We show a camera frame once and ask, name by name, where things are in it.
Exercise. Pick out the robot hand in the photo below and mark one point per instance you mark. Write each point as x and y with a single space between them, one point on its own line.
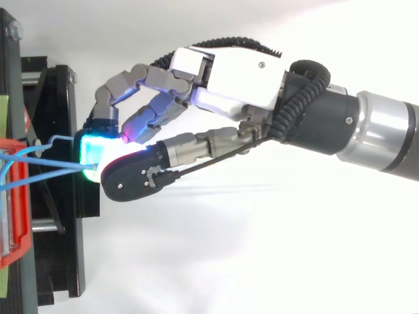
235 85

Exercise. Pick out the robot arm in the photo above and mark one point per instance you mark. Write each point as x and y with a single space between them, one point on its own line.
330 131

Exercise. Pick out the black stand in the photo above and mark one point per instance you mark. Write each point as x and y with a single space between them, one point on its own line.
62 98

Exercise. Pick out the red bin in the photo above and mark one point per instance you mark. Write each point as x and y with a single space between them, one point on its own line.
20 199

